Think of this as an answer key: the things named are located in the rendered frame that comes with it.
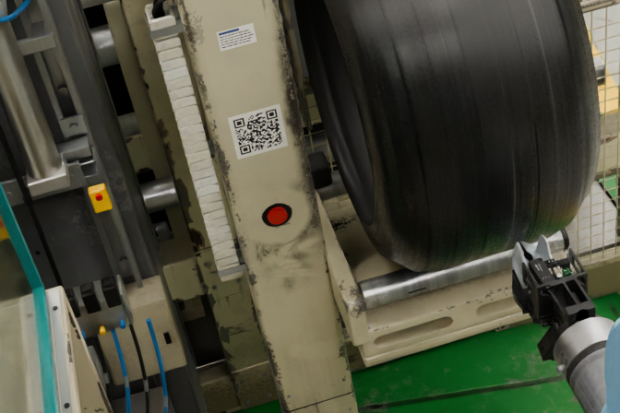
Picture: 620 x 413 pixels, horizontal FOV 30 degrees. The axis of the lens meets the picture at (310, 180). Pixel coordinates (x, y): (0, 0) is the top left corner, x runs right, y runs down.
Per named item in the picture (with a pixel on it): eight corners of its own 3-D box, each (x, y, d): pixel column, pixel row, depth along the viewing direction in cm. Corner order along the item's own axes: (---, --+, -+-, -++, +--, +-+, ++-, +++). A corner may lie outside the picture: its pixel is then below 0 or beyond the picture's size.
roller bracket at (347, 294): (354, 349, 179) (346, 306, 173) (293, 195, 209) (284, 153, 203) (375, 344, 179) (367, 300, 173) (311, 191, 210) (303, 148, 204)
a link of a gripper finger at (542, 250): (538, 213, 163) (566, 254, 156) (540, 243, 167) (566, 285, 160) (518, 218, 163) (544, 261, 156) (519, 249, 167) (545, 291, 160)
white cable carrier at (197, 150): (221, 281, 180) (148, 23, 150) (215, 261, 184) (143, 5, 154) (248, 274, 181) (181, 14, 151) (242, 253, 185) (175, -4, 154)
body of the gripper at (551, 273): (570, 243, 155) (611, 303, 146) (571, 289, 161) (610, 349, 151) (517, 259, 154) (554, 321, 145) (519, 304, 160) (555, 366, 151)
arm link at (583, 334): (632, 378, 149) (561, 400, 148) (614, 351, 152) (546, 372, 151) (633, 330, 143) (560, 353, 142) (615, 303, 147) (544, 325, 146)
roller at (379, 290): (361, 317, 180) (357, 297, 177) (352, 298, 184) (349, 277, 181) (570, 254, 184) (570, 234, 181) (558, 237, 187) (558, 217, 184)
